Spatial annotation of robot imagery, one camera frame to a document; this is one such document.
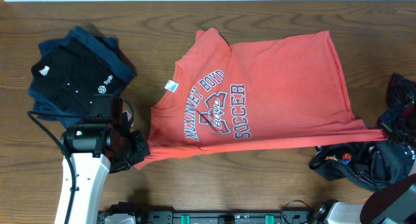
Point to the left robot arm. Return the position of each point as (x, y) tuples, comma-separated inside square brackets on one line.
[(99, 144)]

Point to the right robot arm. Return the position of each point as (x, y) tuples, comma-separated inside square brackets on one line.
[(394, 204)]

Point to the navy folded shirt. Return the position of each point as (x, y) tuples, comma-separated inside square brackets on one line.
[(106, 48)]

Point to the black patterned jersey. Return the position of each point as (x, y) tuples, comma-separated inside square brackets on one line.
[(376, 165)]

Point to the black folded polo shirt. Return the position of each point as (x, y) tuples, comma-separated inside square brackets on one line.
[(69, 77)]

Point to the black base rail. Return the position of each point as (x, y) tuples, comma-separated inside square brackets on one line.
[(129, 213)]

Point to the red soccer t-shirt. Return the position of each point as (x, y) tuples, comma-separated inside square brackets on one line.
[(276, 94)]

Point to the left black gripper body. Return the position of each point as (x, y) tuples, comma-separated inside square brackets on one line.
[(129, 148)]

